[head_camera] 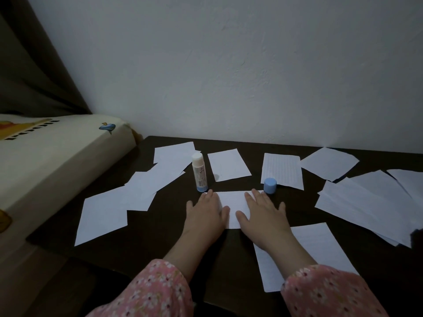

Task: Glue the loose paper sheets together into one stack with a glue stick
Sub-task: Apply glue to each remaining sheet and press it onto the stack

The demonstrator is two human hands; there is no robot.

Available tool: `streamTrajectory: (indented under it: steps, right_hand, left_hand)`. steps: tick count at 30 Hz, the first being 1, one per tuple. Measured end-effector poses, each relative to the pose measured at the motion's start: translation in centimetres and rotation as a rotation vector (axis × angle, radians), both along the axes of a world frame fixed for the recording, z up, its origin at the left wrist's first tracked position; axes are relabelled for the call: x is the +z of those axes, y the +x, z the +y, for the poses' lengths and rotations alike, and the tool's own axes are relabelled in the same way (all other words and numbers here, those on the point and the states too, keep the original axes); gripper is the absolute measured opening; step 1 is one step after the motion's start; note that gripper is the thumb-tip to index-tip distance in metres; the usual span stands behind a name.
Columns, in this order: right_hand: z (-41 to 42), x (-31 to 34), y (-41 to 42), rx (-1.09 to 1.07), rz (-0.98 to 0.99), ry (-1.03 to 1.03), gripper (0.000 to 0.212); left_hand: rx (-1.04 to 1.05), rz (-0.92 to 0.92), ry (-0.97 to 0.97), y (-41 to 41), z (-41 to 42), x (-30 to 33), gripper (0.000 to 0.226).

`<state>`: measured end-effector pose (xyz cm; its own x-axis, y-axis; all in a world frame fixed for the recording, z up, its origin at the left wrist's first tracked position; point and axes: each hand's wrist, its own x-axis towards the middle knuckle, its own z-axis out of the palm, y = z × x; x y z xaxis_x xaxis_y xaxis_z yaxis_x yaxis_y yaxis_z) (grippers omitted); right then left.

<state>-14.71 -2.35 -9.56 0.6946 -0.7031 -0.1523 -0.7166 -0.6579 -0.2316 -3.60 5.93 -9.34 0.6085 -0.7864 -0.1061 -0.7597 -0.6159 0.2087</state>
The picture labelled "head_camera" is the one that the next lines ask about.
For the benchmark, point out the single lined paper sheet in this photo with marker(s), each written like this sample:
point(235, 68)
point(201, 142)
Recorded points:
point(324, 247)
point(234, 201)

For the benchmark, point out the blue glue stick cap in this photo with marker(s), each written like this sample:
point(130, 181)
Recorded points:
point(270, 186)

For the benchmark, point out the beige mattress with whale print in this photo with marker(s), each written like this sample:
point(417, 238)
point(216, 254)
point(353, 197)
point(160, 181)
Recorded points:
point(49, 168)

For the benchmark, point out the person's right forearm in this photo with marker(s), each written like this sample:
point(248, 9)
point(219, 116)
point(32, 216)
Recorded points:
point(317, 287)

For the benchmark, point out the white paper sheets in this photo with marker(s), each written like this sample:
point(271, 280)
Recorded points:
point(172, 155)

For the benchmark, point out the white panda print glue stick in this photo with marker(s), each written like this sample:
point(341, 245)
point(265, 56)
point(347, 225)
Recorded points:
point(199, 171)

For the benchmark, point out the person's left hand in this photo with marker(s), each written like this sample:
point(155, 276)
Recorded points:
point(205, 221)

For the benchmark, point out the person's left forearm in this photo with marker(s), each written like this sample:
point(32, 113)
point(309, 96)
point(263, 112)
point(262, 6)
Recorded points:
point(175, 270)

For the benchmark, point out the dark brown curtain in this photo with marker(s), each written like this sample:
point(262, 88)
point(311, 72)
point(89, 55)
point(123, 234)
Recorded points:
point(33, 79)

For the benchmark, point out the person's right hand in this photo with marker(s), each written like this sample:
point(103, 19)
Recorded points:
point(264, 224)

